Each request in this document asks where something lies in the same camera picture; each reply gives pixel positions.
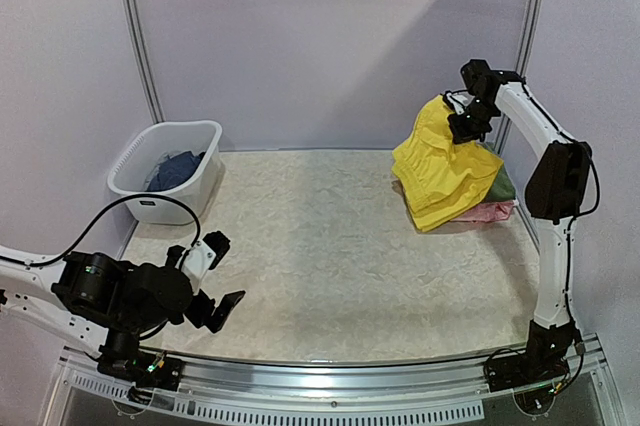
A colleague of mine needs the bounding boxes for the yellow garment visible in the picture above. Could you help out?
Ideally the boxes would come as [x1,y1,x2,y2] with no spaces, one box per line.
[391,95,503,233]

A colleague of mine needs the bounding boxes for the green sleeveless shirt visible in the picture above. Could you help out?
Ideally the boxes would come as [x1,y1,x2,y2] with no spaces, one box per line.
[482,164,516,203]

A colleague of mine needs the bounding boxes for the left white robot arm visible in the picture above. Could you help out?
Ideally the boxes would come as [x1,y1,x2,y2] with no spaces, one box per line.
[1,241,245,380]

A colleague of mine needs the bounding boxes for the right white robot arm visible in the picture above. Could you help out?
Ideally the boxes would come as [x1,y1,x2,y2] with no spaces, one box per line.
[445,59,592,382]

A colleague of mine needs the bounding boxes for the white plastic laundry basket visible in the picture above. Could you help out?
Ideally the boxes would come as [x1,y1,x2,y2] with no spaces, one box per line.
[107,120,224,225]

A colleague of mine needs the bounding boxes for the pink folded shorts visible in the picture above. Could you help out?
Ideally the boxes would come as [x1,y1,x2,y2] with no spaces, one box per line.
[452,200,518,223]

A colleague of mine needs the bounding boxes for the blue garment in basket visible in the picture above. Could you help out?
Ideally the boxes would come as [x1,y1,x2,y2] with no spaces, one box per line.
[145,151,204,192]

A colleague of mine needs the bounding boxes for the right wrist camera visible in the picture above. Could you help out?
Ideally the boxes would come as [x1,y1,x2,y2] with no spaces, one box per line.
[460,59,500,97]

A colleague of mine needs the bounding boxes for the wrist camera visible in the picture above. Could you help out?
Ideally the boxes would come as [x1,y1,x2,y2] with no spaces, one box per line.
[460,59,500,97]
[177,231,231,296]

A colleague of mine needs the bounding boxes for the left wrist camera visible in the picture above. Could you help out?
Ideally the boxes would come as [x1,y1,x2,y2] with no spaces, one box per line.
[177,231,231,296]

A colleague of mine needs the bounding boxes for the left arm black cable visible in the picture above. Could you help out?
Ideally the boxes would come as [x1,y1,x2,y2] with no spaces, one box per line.
[0,194,203,340]

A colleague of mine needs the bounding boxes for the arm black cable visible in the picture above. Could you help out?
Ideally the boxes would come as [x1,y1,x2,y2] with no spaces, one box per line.
[0,194,203,340]
[442,75,600,387]

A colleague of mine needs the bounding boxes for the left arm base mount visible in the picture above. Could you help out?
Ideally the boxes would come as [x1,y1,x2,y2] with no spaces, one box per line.
[97,329,185,406]

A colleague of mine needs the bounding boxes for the right aluminium corner post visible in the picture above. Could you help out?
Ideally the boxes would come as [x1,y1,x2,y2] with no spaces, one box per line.
[492,0,551,160]

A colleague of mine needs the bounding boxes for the aluminium corner post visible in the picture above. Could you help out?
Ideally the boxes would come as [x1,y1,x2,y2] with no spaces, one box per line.
[492,0,551,160]
[123,0,165,124]

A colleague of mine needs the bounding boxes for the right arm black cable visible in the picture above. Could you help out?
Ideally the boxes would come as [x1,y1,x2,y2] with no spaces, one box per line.
[442,75,600,387]

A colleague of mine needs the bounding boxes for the aluminium front rail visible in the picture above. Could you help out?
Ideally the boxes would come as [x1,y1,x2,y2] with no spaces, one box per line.
[44,335,625,425]

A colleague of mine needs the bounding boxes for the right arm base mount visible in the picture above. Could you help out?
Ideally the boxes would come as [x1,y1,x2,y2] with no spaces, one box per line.
[483,320,586,417]

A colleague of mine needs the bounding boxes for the left aluminium corner post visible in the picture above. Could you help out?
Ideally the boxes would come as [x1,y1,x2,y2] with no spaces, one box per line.
[123,0,165,124]

